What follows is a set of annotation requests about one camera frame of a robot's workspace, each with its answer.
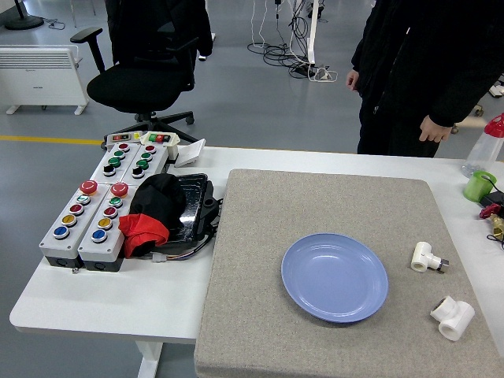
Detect person's left hand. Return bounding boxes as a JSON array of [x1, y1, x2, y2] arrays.
[[418, 116, 450, 143]]

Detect small white pipe tee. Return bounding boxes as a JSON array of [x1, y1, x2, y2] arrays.
[[410, 241, 450, 274]]

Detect large white pipe tee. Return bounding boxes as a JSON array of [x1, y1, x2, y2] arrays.
[[429, 295, 476, 342]]

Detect blue plate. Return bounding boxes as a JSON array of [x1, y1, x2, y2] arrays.
[[280, 232, 390, 324]]

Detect clear bottle red cap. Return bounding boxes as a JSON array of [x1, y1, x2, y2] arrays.
[[460, 113, 504, 179]]

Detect white desk leg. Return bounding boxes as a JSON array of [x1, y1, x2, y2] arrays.
[[306, 0, 319, 66]]

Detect person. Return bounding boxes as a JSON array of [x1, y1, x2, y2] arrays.
[[345, 0, 504, 158]]

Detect green plastic cup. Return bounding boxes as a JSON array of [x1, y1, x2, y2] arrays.
[[462, 170, 498, 203]]

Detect black power adapter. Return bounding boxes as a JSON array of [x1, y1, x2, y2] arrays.
[[478, 191, 504, 209]]

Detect grey-brown mat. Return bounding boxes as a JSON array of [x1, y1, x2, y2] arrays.
[[194, 169, 500, 378]]

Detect black plastic tray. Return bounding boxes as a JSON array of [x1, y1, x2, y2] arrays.
[[157, 172, 224, 253]]

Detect grey four-button control box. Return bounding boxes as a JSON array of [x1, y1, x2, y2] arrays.
[[91, 142, 141, 185], [122, 143, 169, 186]]

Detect black office chair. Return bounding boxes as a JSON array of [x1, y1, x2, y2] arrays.
[[69, 0, 216, 145]]

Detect black cloth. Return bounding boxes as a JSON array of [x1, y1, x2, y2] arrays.
[[129, 172, 187, 237]]

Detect red cloth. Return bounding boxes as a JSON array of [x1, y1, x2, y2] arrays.
[[118, 213, 170, 259]]

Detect grey emergency-stop button box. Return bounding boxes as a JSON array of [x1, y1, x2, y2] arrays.
[[77, 181, 137, 272], [38, 180, 111, 269]]

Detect white panel heater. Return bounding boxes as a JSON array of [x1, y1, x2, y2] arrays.
[[0, 43, 91, 116]]

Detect black floor stand base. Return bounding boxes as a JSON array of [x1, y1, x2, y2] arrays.
[[3, 0, 45, 31]]

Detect white table leg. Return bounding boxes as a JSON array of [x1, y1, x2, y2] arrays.
[[135, 340, 165, 378]]

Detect floor cable bundle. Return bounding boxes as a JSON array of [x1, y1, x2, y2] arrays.
[[246, 0, 339, 83]]

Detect brass valve red handle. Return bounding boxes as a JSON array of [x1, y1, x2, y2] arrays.
[[479, 204, 504, 241]]

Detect white wall switch plate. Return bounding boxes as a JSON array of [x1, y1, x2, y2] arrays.
[[174, 138, 207, 169]]

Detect cream green-red switch box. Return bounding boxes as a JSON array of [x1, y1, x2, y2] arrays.
[[140, 131, 181, 161]]

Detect grey rocker switch box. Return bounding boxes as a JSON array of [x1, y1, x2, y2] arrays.
[[102, 132, 143, 150]]

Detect coloured wires white connector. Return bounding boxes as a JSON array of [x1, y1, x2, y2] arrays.
[[151, 232, 216, 263]]

